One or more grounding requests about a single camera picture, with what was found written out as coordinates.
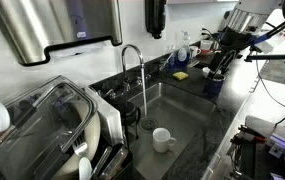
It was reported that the white bowl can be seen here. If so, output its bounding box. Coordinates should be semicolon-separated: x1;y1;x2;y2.
201;66;214;79

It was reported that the silver fork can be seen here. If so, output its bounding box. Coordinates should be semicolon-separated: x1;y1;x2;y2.
71;131;90;158

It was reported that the large cream plate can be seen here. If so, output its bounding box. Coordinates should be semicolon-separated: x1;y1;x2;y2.
51;99;102;180

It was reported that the black mount bar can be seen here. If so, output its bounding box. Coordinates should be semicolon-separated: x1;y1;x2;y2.
243;52;285;66

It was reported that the black french press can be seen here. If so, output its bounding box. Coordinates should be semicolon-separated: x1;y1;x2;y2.
116;89;142;148

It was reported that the blue steel-lined cup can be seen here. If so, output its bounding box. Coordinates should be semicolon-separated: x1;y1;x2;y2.
204;72;226;98

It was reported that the red-handled tool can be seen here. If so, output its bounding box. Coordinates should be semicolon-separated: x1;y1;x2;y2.
237;124;267;145

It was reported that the clear glass brush holder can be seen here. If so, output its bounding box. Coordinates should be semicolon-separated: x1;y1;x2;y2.
158;49;177;73

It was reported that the clear plastic container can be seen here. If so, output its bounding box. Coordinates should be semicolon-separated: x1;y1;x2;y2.
0;75;99;180

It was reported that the stainless steel sink basin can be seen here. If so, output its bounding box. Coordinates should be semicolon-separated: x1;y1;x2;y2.
126;81;217;180

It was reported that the purple-lit device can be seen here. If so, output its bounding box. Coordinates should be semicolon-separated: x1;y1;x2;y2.
267;132;285;158

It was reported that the white spoon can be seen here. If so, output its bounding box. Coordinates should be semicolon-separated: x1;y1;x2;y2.
78;156;93;180

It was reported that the chrome faucet lever handle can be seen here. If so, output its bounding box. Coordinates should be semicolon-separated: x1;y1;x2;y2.
102;87;117;100
135;74;152;85

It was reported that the white mug with handle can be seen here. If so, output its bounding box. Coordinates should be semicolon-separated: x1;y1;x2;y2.
189;45;203;60

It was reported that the blue dish soap bottle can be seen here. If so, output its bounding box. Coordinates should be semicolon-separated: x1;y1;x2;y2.
176;31;192;65

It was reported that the black soap dispenser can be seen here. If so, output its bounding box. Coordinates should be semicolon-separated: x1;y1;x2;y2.
144;0;167;40

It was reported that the stainless paper towel dispenser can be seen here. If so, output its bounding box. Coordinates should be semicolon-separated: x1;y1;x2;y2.
0;0;124;67

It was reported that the thin black cable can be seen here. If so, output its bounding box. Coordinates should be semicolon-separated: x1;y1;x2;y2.
255;59;285;118

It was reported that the black utensil caddy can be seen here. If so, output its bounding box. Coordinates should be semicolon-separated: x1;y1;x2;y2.
91;143;134;180

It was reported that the round sink drain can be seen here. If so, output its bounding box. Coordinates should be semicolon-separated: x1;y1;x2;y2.
139;117;159;133

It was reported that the yellow sponge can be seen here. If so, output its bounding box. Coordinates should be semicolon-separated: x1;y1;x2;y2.
172;71;190;81

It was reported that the small white cup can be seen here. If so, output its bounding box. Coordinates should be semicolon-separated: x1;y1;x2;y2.
199;39;214;52

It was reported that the chrome gooseneck faucet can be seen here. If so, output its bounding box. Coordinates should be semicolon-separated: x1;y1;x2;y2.
120;44;146;95

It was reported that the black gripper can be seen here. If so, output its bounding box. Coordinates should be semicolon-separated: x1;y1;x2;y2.
208;26;257;80

